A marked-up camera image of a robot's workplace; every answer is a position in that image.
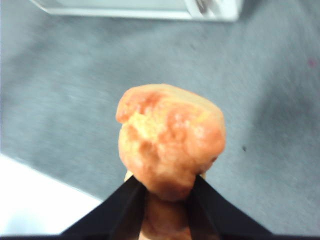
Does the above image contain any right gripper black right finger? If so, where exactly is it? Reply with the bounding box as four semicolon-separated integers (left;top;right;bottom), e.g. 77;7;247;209
186;174;273;240

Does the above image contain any beige oven control knob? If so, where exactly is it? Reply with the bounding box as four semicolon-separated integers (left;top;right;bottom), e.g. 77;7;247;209
196;0;210;14

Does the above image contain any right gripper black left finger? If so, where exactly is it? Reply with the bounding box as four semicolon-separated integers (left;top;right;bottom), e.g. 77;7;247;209
59;175;147;240

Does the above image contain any white Toshiba toaster oven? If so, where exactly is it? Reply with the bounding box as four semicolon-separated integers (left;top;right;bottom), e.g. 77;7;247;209
29;0;241;23

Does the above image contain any oven door with beige handle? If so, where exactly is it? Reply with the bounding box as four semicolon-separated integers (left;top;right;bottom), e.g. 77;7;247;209
29;0;192;20

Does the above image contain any golden brown bread loaf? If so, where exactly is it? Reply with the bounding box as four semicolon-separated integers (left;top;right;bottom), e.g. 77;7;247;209
115;83;227;240

